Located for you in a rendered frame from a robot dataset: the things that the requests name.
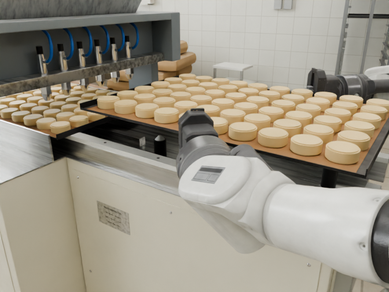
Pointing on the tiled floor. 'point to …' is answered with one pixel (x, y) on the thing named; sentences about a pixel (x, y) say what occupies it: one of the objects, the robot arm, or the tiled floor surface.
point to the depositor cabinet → (40, 222)
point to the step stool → (234, 69)
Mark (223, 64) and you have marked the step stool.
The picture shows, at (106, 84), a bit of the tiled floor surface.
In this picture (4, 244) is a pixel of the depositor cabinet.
